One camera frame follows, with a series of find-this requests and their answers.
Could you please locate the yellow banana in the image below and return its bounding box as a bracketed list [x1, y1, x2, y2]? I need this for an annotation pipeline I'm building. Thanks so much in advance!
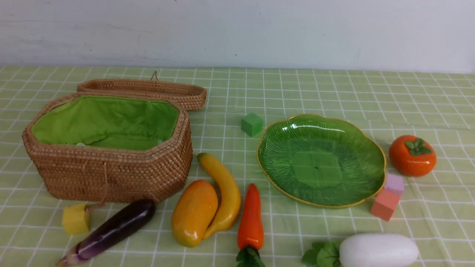
[197, 153, 241, 239]

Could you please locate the orange yellow mango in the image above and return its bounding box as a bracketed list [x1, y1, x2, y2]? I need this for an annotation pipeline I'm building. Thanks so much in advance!
[171, 179, 218, 247]

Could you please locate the orange carrot with green leaves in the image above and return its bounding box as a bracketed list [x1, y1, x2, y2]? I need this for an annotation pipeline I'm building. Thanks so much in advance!
[236, 184, 265, 267]

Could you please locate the dark purple eggplant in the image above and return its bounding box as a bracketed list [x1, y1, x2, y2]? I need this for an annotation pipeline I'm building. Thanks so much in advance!
[56, 199, 156, 267]

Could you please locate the white radish with green leaves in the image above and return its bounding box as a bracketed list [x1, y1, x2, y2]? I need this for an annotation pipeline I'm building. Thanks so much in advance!
[301, 232, 419, 267]

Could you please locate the orange persimmon with green leaves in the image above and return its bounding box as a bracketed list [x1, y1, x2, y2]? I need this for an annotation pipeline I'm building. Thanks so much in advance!
[389, 135, 437, 177]

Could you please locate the green foam cube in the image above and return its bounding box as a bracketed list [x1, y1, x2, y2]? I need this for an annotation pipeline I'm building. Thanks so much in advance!
[241, 113, 263, 137]

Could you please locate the woven wicker basket lid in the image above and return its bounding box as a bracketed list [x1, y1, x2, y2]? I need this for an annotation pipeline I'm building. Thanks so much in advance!
[77, 71, 207, 111]

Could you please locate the green leaf-shaped glass plate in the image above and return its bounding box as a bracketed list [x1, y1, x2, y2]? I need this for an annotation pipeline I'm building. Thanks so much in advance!
[256, 113, 387, 208]

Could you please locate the woven wicker basket green lining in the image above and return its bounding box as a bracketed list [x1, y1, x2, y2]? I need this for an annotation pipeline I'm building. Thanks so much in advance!
[22, 92, 193, 204]

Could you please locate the salmon foam cube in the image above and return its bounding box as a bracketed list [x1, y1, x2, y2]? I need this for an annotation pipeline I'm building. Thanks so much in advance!
[370, 189, 400, 221]

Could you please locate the pink foam cube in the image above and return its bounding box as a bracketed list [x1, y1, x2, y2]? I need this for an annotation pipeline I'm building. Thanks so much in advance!
[384, 174, 405, 197]

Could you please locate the yellow foam block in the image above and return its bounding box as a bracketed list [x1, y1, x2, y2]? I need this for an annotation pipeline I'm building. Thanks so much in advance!
[62, 203, 91, 235]

